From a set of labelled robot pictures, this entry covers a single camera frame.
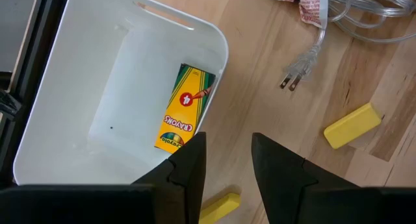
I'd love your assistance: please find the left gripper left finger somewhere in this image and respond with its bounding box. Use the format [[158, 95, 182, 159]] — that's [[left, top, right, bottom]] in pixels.
[[131, 132, 207, 224]]

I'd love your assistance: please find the black aluminium table frame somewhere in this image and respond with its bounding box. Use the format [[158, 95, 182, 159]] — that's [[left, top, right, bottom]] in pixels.
[[0, 0, 73, 189]]

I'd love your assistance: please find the clear lamp power cord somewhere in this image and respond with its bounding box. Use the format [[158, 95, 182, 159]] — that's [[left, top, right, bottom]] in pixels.
[[266, 0, 416, 92]]

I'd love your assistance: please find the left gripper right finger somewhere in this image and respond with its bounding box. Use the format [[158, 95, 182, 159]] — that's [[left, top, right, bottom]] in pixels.
[[252, 132, 360, 224]]

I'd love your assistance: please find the yellow rectangular eraser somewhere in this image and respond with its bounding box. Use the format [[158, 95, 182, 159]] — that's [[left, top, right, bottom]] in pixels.
[[198, 192, 242, 224], [323, 102, 383, 150]]

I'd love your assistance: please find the black frame clamp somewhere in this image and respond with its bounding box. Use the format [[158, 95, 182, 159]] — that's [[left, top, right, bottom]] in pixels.
[[0, 71, 23, 121]]

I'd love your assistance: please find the white plastic bin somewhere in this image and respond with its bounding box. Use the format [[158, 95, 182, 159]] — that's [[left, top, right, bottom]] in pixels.
[[12, 0, 230, 186]]

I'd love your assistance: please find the yellow Crayola crayon box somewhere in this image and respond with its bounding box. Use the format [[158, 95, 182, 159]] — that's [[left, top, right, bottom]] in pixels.
[[155, 63, 217, 155]]

